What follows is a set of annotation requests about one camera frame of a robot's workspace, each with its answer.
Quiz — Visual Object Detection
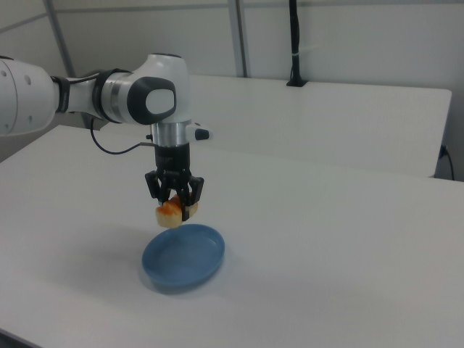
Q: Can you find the blue plate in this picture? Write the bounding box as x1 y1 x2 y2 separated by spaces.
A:
141 222 227 290

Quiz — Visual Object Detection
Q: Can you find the dark robot cable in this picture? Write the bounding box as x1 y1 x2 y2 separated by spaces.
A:
89 117 157 155

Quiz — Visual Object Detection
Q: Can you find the black camera stand pole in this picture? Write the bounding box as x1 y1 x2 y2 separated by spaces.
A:
286 0 308 88

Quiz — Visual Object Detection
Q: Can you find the white side table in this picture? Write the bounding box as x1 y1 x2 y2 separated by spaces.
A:
86 74 453 178

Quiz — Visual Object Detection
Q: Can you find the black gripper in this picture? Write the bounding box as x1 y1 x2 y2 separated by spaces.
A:
144 142 205 223

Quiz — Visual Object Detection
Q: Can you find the black power cable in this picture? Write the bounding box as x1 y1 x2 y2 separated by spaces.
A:
439 144 456 180

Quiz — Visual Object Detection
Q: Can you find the grey partition frame post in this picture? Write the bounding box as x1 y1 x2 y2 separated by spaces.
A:
236 0 252 78
43 0 78 79

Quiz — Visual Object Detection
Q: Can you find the toy bread with orange top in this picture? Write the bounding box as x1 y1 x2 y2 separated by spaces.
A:
154 194 200 229

